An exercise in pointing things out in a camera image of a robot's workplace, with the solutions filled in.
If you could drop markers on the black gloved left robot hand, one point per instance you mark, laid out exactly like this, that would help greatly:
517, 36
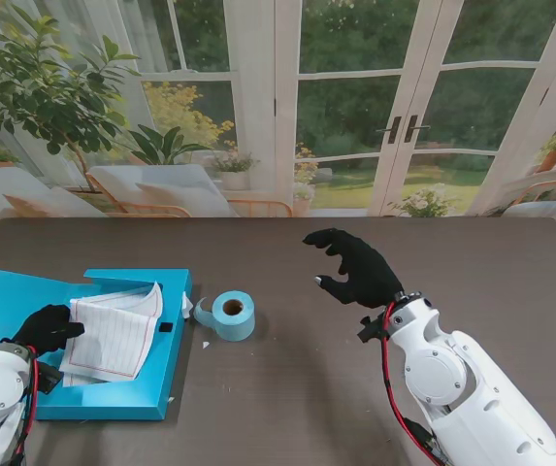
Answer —
47, 330

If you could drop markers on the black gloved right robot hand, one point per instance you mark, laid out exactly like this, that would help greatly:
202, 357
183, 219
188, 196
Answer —
365, 276

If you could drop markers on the blue file box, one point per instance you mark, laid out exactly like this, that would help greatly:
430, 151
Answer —
6, 301

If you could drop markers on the light blue label roll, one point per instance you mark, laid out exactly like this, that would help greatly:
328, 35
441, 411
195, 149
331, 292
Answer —
236, 325

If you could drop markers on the peeled white label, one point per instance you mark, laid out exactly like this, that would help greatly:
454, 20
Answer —
186, 306

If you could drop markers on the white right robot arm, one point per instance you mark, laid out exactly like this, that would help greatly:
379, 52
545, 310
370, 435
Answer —
467, 388

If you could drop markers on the printed garden room backdrop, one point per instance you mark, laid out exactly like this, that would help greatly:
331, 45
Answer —
345, 97

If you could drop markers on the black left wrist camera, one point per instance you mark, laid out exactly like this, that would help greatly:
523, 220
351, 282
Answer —
49, 376

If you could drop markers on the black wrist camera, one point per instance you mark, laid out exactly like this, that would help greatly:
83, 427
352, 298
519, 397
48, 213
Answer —
49, 376
372, 330

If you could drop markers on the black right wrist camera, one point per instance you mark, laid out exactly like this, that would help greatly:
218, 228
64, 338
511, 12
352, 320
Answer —
372, 330

